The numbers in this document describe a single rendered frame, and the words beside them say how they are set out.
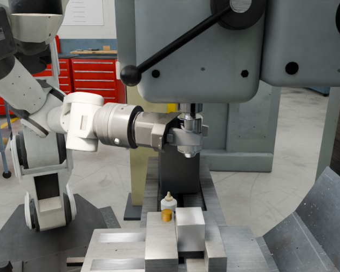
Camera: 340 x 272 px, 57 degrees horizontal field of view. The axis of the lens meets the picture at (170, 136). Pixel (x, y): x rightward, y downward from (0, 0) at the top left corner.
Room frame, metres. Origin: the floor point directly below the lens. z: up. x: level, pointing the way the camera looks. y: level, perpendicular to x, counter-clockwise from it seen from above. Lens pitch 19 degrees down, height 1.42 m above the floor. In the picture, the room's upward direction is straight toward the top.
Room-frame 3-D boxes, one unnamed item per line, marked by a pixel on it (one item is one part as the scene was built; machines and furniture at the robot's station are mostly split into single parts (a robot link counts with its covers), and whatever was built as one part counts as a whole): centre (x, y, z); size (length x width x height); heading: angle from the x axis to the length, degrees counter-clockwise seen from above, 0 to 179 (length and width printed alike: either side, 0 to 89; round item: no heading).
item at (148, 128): (0.59, 0.05, 1.23); 0.13 x 0.12 x 0.10; 161
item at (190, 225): (0.52, -0.04, 1.05); 0.06 x 0.05 x 0.06; 2
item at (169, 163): (0.98, -0.02, 1.03); 0.22 x 0.12 x 0.20; 4
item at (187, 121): (0.56, -0.04, 1.26); 0.05 x 0.05 x 0.01
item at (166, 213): (0.57, 0.01, 1.05); 0.02 x 0.02 x 0.02
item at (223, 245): (0.52, -0.01, 0.99); 0.35 x 0.15 x 0.11; 92
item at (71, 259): (0.51, 0.19, 0.98); 0.04 x 0.02 x 0.02; 92
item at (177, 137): (0.53, -0.03, 1.23); 0.06 x 0.02 x 0.03; 70
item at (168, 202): (0.68, 0.00, 0.99); 0.04 x 0.04 x 0.11
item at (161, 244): (0.52, 0.02, 1.02); 0.15 x 0.06 x 0.04; 2
